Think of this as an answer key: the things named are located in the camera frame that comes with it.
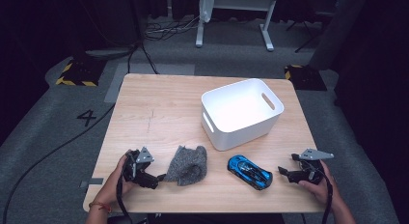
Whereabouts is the left hand-held gripper cable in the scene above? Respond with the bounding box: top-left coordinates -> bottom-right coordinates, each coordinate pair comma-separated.
116,170 -> 133,224

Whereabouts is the black tripod stand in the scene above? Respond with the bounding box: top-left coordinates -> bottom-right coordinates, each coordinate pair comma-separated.
285,10 -> 333,54

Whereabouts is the white hanging cloth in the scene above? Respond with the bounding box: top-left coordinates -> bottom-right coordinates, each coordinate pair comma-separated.
199,0 -> 215,24

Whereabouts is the white plastic storage bin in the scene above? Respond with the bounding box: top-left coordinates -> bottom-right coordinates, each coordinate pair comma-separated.
201,77 -> 286,152

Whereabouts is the blue toy car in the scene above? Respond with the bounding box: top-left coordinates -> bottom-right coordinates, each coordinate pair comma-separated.
227,154 -> 274,191

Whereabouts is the bundle of floor cables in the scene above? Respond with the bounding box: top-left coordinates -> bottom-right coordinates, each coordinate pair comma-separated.
144,14 -> 201,42

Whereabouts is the right hand-held gripper cable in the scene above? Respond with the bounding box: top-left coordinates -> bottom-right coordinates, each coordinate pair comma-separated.
321,170 -> 335,224

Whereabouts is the long black floor cable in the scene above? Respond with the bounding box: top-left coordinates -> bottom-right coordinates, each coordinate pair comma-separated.
1,102 -> 117,224

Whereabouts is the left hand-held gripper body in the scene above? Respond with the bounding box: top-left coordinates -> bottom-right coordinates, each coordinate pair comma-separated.
123,146 -> 155,186

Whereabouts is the grey knitted cloth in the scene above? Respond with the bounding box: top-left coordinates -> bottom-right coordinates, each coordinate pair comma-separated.
164,145 -> 208,187

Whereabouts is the hand-held gripper cable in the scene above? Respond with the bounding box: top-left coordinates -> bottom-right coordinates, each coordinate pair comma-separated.
116,170 -> 133,224
321,170 -> 335,224

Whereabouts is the black yellow striped base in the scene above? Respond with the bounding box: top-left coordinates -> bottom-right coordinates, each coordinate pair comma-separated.
284,64 -> 328,92
55,58 -> 107,88

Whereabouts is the white metal stand frame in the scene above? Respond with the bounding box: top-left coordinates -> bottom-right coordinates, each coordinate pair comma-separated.
195,0 -> 280,52

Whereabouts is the red string bracelet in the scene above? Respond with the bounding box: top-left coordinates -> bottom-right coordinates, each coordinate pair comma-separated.
88,201 -> 113,214

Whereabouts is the grey curtain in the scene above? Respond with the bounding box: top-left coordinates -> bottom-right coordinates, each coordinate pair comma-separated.
308,0 -> 369,71

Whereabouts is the grey tape piece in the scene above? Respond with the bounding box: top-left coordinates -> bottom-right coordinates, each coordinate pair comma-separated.
79,177 -> 105,189

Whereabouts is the person's left hand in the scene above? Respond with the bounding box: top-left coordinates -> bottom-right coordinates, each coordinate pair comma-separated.
95,149 -> 138,208

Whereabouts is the person's right hand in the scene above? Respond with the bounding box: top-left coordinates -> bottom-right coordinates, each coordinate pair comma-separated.
298,159 -> 341,207

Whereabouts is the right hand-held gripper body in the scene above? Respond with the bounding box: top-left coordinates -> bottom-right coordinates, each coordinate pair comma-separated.
298,148 -> 335,185

